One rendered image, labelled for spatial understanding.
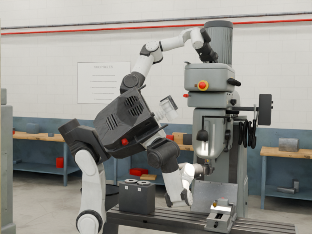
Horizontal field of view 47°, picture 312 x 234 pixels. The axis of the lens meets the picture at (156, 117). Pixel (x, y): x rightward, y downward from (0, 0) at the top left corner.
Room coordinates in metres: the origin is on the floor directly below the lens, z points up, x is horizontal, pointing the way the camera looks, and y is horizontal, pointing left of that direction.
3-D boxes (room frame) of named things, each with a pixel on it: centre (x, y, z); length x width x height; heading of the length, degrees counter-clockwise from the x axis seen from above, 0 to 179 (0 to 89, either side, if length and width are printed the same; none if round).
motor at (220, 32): (2.50, -0.42, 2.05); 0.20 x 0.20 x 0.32
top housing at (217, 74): (2.28, -0.34, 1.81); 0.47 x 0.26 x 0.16; 161
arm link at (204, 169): (2.20, -0.28, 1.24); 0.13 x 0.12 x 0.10; 46
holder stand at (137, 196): (2.40, 0.12, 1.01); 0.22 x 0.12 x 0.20; 63
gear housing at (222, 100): (2.31, -0.35, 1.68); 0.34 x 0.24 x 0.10; 161
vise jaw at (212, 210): (2.18, -0.42, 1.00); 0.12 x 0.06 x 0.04; 69
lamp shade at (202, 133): (2.09, -0.28, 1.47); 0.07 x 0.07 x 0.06
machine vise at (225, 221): (2.20, -0.43, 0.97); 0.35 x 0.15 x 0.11; 159
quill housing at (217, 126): (2.27, -0.34, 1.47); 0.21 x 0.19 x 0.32; 71
